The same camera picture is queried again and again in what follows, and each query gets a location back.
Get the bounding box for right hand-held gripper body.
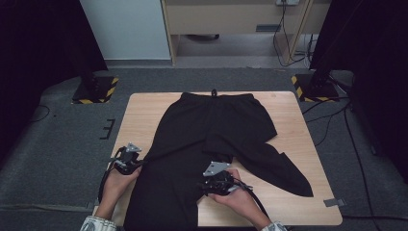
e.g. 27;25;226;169
200;161;241;197

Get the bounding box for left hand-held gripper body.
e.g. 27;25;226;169
110;142;143;176

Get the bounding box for black pants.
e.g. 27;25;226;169
123;89;315;231

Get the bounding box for person's right hand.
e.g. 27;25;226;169
208;168;272;231

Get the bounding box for person's left hand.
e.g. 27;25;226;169
93;166;142;220

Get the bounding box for person's right patterned sleeve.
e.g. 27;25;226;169
260;220;290;231

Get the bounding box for person's patterned sleeve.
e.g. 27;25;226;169
79;215;118;231
260;220;290;231

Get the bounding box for person's left patterned sleeve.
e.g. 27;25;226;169
79;215;118;231

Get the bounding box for striped black stand base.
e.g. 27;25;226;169
291;73;342;104
70;75;120;105

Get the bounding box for white panel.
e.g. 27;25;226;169
79;0;172;62

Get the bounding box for black curtain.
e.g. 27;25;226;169
0;0;109;163
309;0;408;185

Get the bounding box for beige wooden desk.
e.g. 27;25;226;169
160;0;333;65

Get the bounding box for left hand-held gripper cable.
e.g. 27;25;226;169
97;167;114;205

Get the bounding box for hand-held gripper cable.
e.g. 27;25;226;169
97;167;114;205
235;180;271;219

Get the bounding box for right hand-held gripper cable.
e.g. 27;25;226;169
235;180;271;219

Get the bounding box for thin black floor cable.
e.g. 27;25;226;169
31;104;52;124

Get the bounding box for long black floor cable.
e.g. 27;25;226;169
343;107;377;231

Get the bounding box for black hanging cable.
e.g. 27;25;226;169
272;2;306;68

